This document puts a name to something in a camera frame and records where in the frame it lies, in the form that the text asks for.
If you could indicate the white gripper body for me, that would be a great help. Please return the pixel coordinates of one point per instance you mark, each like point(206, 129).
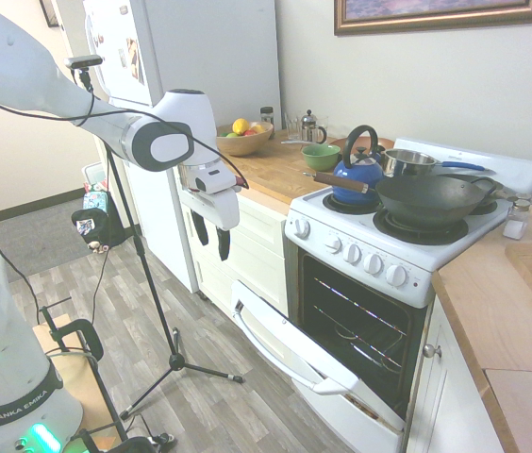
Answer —
point(211, 196)

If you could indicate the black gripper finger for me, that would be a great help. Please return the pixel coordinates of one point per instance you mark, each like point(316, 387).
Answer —
point(223, 244)
point(200, 229)

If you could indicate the white oven door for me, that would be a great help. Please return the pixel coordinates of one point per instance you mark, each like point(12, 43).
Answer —
point(308, 351)

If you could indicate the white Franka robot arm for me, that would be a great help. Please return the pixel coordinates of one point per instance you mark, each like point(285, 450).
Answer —
point(25, 89)

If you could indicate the white drawer cabinet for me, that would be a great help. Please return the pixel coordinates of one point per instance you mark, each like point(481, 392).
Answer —
point(242, 245)

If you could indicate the wooden fruit bowl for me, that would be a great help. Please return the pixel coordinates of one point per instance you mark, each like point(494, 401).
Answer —
point(242, 141)

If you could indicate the yellow lemon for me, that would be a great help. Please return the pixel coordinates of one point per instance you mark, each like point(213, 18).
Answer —
point(240, 126)

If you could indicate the small jar black lid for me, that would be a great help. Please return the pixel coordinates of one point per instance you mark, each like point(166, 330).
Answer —
point(267, 115)

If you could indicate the black bag with print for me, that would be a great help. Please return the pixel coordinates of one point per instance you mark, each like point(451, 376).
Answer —
point(90, 226)

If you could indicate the drinking glass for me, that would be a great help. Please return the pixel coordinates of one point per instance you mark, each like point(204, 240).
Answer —
point(293, 122)

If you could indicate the green ceramic bowl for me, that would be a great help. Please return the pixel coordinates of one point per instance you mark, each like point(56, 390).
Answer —
point(321, 156)

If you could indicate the glass french press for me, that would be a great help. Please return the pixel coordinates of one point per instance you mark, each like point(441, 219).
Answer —
point(312, 127)

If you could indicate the white refrigerator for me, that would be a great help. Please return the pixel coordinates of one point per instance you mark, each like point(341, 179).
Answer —
point(190, 71)

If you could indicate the brown plate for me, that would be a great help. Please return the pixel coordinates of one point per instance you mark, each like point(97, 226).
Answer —
point(341, 141)

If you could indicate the blue tea kettle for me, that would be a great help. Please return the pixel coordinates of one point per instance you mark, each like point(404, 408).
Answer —
point(358, 177)

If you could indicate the grey floor mat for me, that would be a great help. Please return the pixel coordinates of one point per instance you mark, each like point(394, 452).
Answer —
point(35, 240)

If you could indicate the white electric stove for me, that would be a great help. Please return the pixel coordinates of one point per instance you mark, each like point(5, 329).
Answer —
point(388, 264)

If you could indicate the black clamp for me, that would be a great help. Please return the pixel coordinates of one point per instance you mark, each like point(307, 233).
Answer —
point(77, 368)

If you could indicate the black wok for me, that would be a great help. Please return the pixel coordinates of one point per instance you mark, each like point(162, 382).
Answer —
point(431, 200)

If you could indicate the black skillet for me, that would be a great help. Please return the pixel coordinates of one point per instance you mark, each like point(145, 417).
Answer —
point(487, 189)

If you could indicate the white base cabinet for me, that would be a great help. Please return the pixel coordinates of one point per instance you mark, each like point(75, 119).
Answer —
point(450, 391)

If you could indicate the gold framed picture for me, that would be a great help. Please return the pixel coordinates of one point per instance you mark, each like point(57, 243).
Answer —
point(440, 14)

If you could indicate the glass salt shaker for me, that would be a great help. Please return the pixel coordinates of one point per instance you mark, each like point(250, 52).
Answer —
point(516, 222)

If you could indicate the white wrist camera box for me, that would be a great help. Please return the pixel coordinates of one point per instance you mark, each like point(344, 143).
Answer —
point(214, 181)

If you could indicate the black camera tripod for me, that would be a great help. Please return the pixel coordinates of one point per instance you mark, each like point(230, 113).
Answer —
point(153, 283)

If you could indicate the black camera on tripod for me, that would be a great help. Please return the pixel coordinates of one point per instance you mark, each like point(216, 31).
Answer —
point(84, 61)

